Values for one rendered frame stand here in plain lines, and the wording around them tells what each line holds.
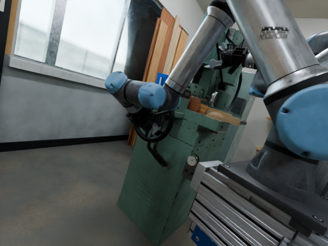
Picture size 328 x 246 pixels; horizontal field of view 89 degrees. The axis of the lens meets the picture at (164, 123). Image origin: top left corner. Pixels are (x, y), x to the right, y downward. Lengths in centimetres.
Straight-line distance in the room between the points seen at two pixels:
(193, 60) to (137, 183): 96
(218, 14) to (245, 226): 58
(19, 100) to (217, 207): 182
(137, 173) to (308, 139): 108
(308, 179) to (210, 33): 46
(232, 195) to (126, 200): 101
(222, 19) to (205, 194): 53
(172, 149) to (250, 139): 245
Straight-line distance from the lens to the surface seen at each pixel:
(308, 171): 51
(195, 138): 97
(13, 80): 194
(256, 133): 336
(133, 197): 135
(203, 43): 59
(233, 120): 106
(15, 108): 200
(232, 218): 55
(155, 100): 48
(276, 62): 38
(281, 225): 51
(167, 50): 298
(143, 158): 121
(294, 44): 39
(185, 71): 58
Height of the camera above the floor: 95
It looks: 10 degrees down
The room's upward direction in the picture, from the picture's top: 18 degrees clockwise
